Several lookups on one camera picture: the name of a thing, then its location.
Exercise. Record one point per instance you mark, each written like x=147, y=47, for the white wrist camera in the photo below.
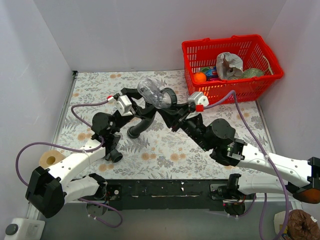
x=199, y=99
x=123, y=104

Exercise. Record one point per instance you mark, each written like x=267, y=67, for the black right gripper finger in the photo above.
x=171, y=117
x=182, y=110

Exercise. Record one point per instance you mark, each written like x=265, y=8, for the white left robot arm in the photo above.
x=50, y=188

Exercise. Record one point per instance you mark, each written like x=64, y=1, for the beige tape roll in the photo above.
x=50, y=158

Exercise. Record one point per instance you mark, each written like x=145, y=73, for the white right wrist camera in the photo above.
x=199, y=99

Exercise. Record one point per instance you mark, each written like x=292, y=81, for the brown item in white cup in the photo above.
x=301, y=226

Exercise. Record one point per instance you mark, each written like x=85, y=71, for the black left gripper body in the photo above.
x=133, y=108

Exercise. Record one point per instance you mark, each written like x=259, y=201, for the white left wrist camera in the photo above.
x=123, y=104

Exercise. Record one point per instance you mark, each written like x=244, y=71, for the grey tee pipe fitting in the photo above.
x=114, y=156

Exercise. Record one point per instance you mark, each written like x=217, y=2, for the colourful snack packet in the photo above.
x=210, y=72

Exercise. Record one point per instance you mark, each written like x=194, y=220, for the orange fruit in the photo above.
x=199, y=78

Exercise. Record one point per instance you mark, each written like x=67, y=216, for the red plastic basket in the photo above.
x=250, y=48

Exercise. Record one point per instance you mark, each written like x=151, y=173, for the green netted melon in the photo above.
x=255, y=72

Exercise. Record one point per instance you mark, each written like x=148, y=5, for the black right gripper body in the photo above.
x=182, y=116

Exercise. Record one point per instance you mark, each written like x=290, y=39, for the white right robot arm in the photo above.
x=297, y=177

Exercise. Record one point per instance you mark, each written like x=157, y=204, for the white grey button device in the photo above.
x=24, y=229

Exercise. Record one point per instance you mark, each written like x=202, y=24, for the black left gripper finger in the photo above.
x=146, y=113
x=131, y=93

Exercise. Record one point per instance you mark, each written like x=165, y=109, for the floral table mat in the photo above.
x=158, y=153

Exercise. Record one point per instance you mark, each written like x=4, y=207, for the crumpled grey paper bag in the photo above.
x=229, y=66

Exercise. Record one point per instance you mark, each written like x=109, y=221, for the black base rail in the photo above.
x=174, y=194

